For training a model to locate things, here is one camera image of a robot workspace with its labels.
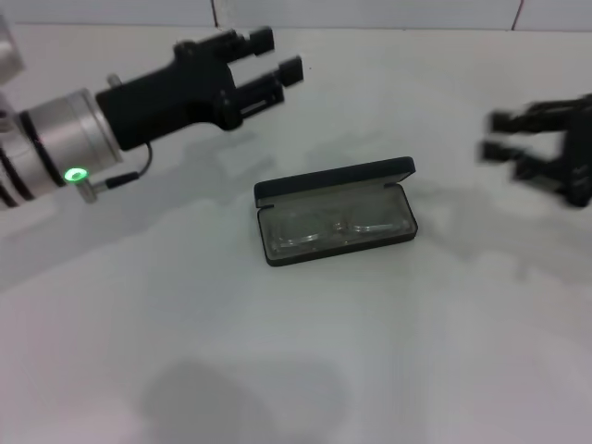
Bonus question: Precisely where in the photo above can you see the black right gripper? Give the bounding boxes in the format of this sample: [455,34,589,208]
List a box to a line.
[477,93,592,210]

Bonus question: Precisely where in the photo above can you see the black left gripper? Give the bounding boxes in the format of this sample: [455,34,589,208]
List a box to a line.
[94,26,307,153]

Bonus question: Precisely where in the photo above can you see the black glasses case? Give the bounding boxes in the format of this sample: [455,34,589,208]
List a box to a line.
[253,155,419,268]

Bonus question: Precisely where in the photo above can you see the clear transparent glasses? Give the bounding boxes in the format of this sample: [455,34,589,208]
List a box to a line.
[270,209,409,254]

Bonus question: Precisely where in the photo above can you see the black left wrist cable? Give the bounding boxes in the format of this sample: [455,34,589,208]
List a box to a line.
[105,142,154,189]

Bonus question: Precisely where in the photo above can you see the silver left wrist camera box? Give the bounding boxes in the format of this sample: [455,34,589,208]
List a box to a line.
[0,16,25,85]

